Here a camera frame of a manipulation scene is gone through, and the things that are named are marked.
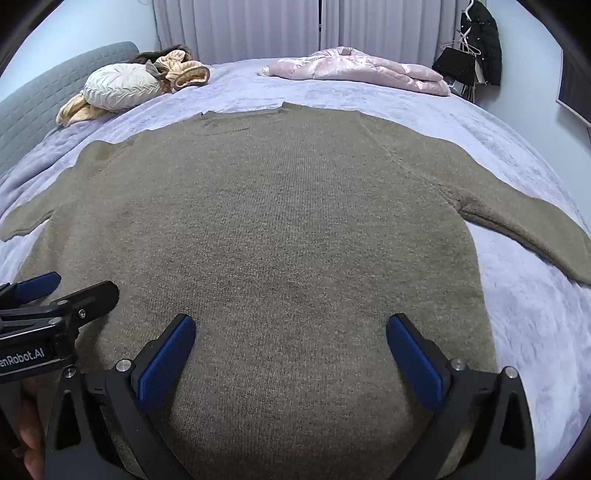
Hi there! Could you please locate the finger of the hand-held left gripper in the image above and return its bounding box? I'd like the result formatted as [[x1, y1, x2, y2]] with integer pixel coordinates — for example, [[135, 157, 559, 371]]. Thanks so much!
[[0, 281, 120, 325], [0, 271, 62, 308]]

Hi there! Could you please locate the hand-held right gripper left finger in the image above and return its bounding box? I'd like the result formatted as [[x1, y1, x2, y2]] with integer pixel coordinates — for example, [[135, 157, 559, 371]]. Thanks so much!
[[44, 314, 197, 480]]

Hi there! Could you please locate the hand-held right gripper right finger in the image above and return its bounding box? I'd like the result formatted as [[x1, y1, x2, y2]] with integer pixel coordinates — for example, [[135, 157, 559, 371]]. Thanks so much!
[[385, 313, 537, 480]]

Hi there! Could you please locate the olive knit sweater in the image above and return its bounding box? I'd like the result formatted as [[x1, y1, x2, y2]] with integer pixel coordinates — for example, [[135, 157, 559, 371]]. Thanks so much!
[[0, 102, 591, 480]]

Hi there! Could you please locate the person's left hand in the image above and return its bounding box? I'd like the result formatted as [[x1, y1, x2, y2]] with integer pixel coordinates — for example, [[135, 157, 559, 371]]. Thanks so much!
[[9, 381, 47, 480]]

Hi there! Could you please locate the grey quilted headboard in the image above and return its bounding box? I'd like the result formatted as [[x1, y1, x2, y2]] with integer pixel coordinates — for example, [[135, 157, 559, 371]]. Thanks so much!
[[0, 41, 140, 176]]

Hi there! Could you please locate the white round pleated pillow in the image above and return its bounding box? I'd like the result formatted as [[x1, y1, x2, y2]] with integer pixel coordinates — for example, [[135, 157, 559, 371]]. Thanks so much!
[[84, 63, 162, 112]]

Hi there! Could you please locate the brown fuzzy garment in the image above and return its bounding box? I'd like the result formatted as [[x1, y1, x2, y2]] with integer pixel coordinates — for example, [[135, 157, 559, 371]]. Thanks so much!
[[131, 44, 192, 65]]

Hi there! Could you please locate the pink quilted jacket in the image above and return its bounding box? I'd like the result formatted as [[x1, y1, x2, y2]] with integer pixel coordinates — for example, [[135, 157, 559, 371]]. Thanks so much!
[[263, 46, 452, 97]]

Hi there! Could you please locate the black hanging handbag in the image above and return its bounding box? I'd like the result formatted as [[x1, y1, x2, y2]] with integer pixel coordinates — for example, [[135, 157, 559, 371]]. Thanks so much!
[[433, 46, 476, 84]]

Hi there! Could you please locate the grey pleated curtain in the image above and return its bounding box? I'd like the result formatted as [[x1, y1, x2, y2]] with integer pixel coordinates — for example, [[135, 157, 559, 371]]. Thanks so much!
[[321, 0, 459, 68], [152, 0, 322, 64]]

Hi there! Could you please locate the black hanging coat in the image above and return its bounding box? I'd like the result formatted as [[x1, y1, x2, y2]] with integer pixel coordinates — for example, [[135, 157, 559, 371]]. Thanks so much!
[[459, 0, 502, 87]]

